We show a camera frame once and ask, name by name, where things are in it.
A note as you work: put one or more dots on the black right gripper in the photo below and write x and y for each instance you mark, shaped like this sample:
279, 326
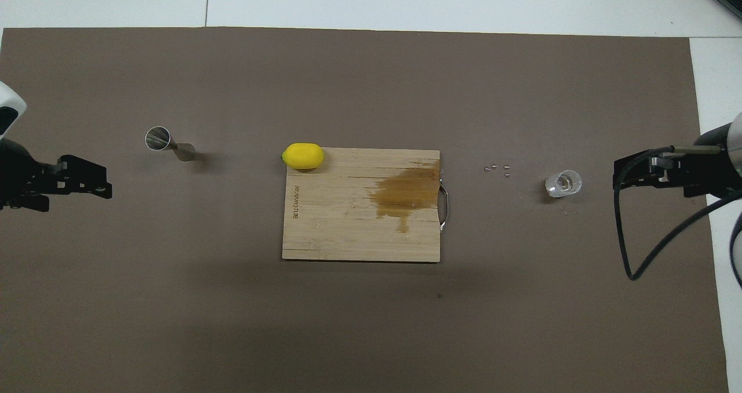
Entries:
713, 161

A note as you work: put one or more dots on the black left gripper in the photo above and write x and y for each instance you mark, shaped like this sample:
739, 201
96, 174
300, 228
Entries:
23, 173

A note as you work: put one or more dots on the small clear glass cup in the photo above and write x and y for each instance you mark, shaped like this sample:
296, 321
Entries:
562, 184

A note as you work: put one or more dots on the steel double jigger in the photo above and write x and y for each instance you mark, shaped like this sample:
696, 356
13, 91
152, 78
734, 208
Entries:
157, 138

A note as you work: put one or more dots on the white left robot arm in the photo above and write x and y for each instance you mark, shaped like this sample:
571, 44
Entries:
8, 106

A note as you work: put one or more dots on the brown table mat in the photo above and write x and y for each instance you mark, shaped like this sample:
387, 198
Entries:
174, 294

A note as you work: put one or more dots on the yellow lemon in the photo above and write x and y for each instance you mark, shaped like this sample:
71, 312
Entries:
302, 156

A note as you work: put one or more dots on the bamboo cutting board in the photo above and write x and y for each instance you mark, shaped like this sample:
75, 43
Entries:
336, 219

